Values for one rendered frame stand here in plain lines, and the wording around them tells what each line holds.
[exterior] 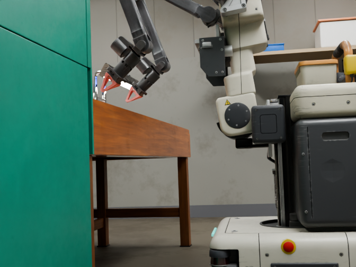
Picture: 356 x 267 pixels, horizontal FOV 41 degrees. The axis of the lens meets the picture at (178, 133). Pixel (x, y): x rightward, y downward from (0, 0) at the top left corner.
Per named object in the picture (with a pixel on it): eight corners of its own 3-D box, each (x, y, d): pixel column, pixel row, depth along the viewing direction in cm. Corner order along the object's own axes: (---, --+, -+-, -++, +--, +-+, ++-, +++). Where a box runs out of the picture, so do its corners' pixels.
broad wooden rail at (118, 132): (190, 157, 322) (189, 129, 323) (81, 154, 145) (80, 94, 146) (172, 157, 324) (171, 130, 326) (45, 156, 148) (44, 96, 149)
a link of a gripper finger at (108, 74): (93, 84, 193) (109, 68, 192) (100, 87, 200) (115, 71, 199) (104, 96, 192) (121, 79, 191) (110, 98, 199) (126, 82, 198)
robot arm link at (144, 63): (166, 64, 228) (170, 67, 236) (150, 47, 229) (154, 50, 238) (148, 82, 230) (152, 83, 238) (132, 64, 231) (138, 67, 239)
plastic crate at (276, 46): (283, 56, 445) (283, 47, 446) (284, 52, 427) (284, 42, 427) (254, 59, 449) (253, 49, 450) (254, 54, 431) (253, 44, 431)
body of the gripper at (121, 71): (105, 69, 190) (118, 55, 189) (114, 73, 200) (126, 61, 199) (116, 80, 189) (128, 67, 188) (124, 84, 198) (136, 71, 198)
